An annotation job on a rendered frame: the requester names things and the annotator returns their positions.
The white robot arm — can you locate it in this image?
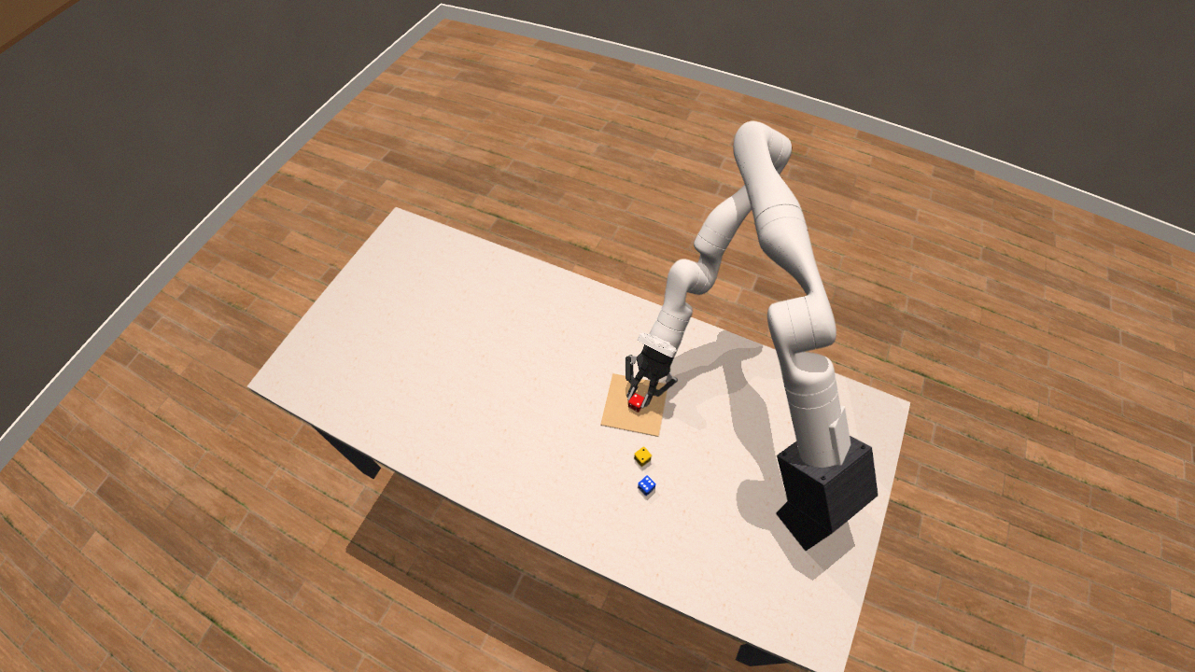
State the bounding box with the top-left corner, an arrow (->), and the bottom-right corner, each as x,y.
638,121 -> 851,468

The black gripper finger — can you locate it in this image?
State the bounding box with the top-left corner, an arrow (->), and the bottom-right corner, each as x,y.
626,355 -> 648,401
641,368 -> 678,409

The tan flat mat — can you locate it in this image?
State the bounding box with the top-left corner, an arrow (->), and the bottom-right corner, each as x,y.
601,373 -> 667,436

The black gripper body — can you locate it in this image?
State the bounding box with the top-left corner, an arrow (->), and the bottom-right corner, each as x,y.
637,346 -> 674,381

